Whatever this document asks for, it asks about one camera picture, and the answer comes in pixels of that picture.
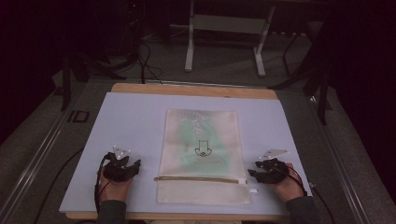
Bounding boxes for black cable with grey plug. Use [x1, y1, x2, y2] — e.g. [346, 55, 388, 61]
[308, 182, 336, 224]

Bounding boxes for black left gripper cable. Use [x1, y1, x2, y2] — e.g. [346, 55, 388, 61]
[93, 152, 114, 213]

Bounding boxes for black floor cables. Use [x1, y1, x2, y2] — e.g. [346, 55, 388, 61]
[135, 39, 164, 86]

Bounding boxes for metal floor rail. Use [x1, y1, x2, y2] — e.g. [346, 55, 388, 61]
[0, 82, 90, 224]
[307, 95, 373, 224]

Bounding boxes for person's left hand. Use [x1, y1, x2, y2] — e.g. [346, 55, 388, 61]
[97, 169, 134, 203]

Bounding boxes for beige zipper pouch green print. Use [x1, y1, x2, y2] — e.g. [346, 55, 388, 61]
[156, 108, 260, 206]

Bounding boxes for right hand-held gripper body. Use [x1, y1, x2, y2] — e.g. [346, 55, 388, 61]
[255, 148, 290, 185]

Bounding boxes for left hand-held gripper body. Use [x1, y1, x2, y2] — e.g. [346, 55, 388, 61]
[102, 145, 138, 183]

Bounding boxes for person's right hand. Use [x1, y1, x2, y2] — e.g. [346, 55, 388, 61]
[266, 162, 305, 203]

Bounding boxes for black stand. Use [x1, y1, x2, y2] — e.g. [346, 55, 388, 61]
[269, 21, 333, 126]
[60, 50, 128, 112]

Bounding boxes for pale blue table mat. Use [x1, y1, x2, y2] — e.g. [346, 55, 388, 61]
[59, 91, 313, 217]

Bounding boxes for black cable on floor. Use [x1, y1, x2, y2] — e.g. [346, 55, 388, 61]
[33, 147, 86, 224]

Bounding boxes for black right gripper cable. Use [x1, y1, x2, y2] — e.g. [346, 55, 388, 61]
[274, 164, 308, 196]

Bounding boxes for white metal stand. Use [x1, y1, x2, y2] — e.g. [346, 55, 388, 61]
[184, 0, 277, 78]

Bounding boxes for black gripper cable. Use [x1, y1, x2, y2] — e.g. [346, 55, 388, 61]
[93, 152, 114, 213]
[274, 164, 308, 196]

